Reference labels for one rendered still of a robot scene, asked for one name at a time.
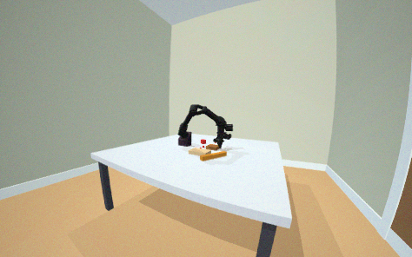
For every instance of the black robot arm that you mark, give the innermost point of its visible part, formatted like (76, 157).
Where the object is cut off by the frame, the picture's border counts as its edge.
(220, 122)

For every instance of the orange long flat board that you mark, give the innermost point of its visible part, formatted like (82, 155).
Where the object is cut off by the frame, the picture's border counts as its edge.
(212, 156)

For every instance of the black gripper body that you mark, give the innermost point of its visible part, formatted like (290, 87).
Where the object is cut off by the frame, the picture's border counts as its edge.
(219, 137)

